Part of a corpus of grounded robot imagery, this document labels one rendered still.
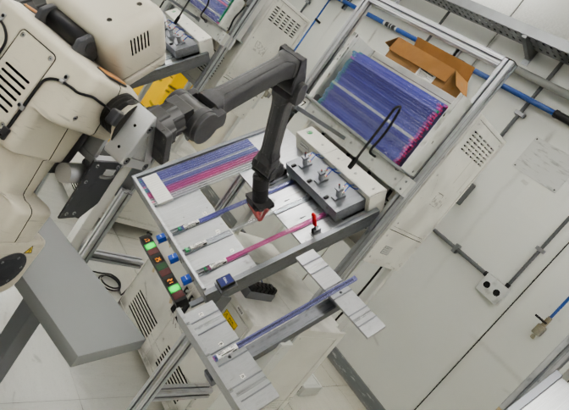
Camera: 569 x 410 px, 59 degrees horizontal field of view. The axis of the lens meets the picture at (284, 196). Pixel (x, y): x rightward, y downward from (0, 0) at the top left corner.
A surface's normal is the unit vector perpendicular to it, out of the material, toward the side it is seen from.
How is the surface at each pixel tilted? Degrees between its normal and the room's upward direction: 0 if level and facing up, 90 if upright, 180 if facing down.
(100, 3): 47
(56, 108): 82
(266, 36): 90
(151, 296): 90
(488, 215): 90
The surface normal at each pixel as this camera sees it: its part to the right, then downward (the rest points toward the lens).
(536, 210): -0.62, -0.26
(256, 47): 0.53, 0.57
